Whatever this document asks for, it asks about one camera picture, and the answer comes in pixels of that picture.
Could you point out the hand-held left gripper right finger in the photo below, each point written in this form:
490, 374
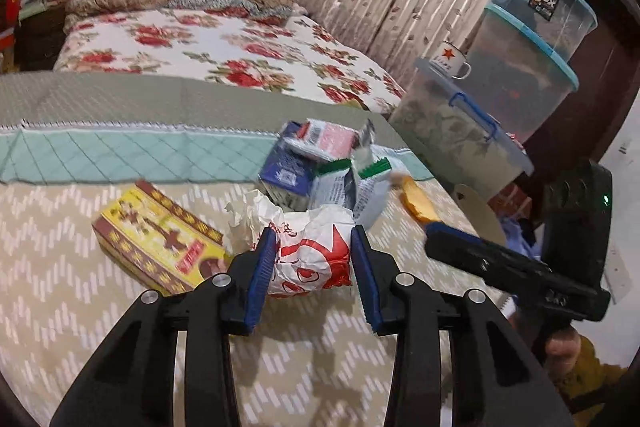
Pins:
367, 279

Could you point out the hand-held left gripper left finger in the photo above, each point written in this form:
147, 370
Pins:
262, 274

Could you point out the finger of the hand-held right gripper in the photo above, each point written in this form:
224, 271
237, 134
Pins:
500, 264

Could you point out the white red paper wrapper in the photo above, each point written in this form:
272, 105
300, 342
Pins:
310, 252

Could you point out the green white plastic packet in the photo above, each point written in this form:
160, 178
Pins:
372, 192

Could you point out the green white drink carton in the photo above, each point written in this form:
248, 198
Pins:
332, 187

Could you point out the blue white drink carton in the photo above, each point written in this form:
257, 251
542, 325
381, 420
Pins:
285, 167

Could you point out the yellow patterned cardboard box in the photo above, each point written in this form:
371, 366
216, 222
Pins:
150, 232

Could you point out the pink white drink carton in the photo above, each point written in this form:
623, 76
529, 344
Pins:
330, 139

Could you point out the person's right forearm yellow sleeve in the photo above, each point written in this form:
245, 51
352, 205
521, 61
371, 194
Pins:
600, 374

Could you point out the person's right hand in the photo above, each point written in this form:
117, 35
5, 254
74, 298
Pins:
562, 349

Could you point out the blue plastic bag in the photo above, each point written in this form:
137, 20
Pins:
520, 234

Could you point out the clear storage box blue latches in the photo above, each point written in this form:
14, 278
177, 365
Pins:
450, 137

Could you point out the clear storage box teal lid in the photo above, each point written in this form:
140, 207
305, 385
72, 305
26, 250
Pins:
520, 77

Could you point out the dark wooden cabinet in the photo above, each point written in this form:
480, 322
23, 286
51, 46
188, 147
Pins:
610, 57

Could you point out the grey teal quilted mat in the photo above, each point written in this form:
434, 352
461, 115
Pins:
125, 147

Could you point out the beige zigzag blanket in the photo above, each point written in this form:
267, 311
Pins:
75, 332

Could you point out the white enamel mug red star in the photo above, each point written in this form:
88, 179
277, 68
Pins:
447, 59

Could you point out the white red floral bedsheet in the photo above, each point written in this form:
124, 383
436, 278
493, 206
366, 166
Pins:
200, 42

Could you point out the dark wooden nightstand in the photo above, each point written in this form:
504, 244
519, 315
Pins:
40, 37

